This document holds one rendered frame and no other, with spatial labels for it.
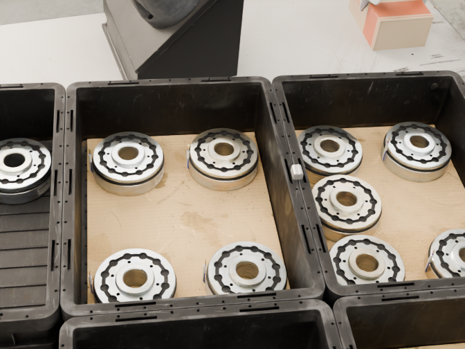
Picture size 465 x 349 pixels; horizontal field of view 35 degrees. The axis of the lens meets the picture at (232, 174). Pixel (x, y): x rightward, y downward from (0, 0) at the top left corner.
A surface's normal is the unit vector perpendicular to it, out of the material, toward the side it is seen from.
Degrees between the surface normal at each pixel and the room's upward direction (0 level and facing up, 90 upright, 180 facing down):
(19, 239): 0
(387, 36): 90
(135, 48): 44
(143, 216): 0
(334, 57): 0
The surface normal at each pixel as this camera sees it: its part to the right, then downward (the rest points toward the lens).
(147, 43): -0.60, -0.36
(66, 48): 0.07, -0.69
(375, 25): -0.97, 0.11
